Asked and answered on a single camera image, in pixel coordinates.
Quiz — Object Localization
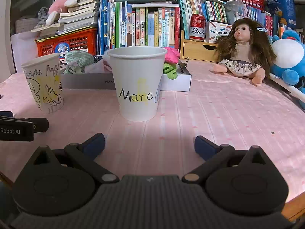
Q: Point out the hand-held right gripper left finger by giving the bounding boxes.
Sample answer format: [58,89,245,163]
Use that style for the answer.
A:
[33,133,120,184]

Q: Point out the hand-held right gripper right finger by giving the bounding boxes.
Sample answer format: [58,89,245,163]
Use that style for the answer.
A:
[181,135,272,184]

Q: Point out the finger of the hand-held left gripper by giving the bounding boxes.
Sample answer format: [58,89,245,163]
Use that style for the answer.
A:
[0,116,49,133]

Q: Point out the white shallow box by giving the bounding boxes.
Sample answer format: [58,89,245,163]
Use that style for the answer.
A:
[59,58,192,92]

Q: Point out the green checkered scrunchie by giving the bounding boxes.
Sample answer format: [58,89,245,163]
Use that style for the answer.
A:
[63,51,95,74]

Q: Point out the pale pink fluffy sock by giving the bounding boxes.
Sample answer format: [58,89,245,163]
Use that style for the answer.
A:
[84,58,112,74]

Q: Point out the green scrunchie with pink bow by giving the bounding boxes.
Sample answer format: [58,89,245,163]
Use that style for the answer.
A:
[163,47,181,80]

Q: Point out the pink tablecloth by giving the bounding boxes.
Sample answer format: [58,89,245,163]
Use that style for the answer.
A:
[0,60,305,204]

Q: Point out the scribbled white paper cup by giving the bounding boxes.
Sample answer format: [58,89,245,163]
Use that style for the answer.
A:
[21,53,65,114]

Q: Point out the white paper cup with lettering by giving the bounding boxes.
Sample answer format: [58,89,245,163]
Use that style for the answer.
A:
[107,46,168,122]

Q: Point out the black binder clip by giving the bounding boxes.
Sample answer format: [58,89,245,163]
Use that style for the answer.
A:
[177,57,190,73]

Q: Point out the red plastic crate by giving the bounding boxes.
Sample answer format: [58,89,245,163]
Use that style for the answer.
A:
[36,27,98,57]

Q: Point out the wooden drawer box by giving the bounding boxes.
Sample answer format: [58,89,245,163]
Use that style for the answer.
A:
[180,31,221,63]

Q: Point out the white plastic pipe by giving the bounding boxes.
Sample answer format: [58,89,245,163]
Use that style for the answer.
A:
[269,73,305,110]

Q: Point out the brown-haired doll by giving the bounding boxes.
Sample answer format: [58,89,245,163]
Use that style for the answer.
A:
[213,18,277,86]

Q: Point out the grey plush toy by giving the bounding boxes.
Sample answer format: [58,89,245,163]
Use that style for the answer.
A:
[35,7,49,29]

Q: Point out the stack of worn books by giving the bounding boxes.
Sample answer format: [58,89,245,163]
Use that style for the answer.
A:
[31,0,100,39]

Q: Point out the white pencil box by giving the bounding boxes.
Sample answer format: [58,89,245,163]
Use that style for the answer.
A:
[205,21,233,44]

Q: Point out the pink plush rabbit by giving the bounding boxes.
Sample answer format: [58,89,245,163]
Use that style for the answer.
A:
[45,0,78,27]

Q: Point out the red beer can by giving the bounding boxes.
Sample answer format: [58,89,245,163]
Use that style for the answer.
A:
[189,14,207,42]

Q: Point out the blue plush toy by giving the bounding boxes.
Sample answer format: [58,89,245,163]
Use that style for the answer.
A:
[270,30,305,86]

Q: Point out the row of colourful upright books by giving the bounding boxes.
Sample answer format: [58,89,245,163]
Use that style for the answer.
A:
[96,0,181,55]

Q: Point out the clear plastic bag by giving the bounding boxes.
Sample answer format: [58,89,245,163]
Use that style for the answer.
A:
[224,0,246,24]

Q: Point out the blue cardboard box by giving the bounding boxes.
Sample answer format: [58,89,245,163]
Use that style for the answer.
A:
[266,0,297,29]

